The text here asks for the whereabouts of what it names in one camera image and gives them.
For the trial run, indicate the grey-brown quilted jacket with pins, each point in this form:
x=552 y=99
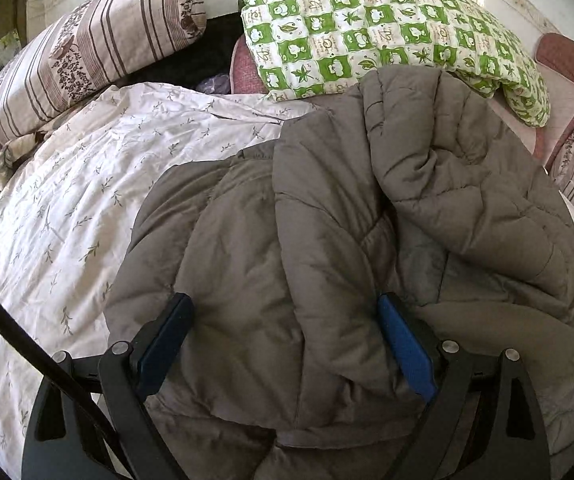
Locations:
x=317 y=235

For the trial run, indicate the black cloth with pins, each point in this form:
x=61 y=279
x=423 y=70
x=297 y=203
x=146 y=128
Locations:
x=182 y=60

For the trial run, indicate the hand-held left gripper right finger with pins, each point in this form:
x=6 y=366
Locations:
x=407 y=345

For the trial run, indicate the green white checkered pillow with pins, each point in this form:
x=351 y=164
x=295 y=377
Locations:
x=367 y=25

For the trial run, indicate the floral cloth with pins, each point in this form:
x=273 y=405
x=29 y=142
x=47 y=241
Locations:
x=17 y=152

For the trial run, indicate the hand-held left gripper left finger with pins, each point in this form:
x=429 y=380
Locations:
x=164 y=345

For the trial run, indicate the purple cloth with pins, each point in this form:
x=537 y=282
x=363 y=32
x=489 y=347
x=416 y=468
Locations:
x=214 y=84

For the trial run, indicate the white leaf-print bed sheet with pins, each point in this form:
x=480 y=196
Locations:
x=67 y=185

